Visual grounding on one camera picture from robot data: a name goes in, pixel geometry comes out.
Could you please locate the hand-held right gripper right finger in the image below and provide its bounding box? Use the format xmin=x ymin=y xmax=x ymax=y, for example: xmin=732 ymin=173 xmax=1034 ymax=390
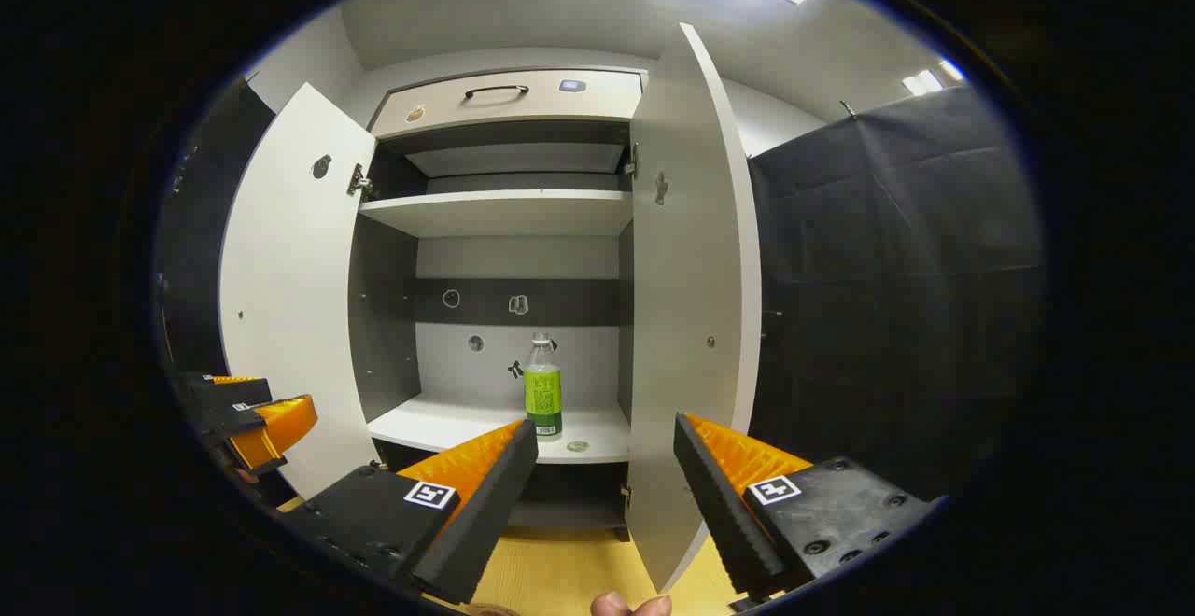
xmin=674 ymin=413 xmax=935 ymax=603

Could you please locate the small ceiling light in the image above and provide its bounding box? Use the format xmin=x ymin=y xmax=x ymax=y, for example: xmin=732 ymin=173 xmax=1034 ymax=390
xmin=901 ymin=59 xmax=964 ymax=96

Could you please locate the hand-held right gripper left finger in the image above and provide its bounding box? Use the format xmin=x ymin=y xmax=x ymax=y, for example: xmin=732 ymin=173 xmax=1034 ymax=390
xmin=280 ymin=418 xmax=541 ymax=606

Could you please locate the green label clear bottle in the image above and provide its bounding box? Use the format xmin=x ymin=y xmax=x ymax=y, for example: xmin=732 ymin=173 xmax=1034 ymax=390
xmin=524 ymin=333 xmax=564 ymax=438

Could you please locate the white cabinet door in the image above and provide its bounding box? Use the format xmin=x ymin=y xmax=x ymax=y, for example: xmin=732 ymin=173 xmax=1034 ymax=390
xmin=219 ymin=82 xmax=379 ymax=500
xmin=624 ymin=23 xmax=762 ymax=594

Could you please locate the white cabinet shelf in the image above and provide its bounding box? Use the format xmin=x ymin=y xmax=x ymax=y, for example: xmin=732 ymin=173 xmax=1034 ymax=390
xmin=367 ymin=392 xmax=631 ymax=465
xmin=359 ymin=189 xmax=634 ymax=240

